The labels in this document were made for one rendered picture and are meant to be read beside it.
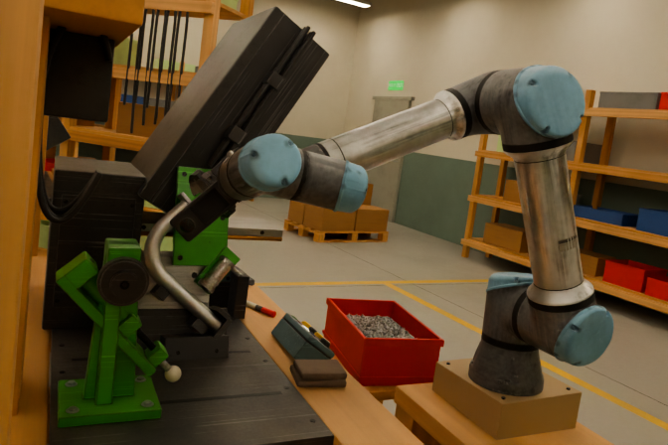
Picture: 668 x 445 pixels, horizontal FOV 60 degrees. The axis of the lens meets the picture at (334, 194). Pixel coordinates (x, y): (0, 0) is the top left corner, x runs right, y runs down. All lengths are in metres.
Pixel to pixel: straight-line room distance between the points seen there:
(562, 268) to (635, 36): 6.39
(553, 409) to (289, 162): 0.79
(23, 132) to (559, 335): 0.89
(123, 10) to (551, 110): 0.66
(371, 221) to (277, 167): 7.06
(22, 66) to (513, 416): 1.02
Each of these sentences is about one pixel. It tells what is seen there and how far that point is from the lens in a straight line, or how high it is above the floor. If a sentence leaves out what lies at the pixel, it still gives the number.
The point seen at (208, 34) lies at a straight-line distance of 3.87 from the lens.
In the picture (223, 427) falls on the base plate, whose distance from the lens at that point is 1.01.
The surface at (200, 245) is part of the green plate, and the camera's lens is 1.27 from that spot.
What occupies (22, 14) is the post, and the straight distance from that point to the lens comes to 0.59.
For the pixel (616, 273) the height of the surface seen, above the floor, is 0.38.
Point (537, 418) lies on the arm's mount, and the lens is 1.29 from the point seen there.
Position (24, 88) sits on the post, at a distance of 0.59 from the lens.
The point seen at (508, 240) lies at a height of 0.37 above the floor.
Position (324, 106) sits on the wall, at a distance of 11.50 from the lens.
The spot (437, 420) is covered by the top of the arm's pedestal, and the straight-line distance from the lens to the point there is 1.25.
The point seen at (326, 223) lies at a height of 0.24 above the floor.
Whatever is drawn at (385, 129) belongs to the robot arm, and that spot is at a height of 1.40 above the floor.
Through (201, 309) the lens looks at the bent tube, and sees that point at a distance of 1.24.
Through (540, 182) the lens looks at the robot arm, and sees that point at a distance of 1.03.
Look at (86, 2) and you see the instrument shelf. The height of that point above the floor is 1.52.
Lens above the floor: 1.39
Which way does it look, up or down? 6 degrees down
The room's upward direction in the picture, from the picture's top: 8 degrees clockwise
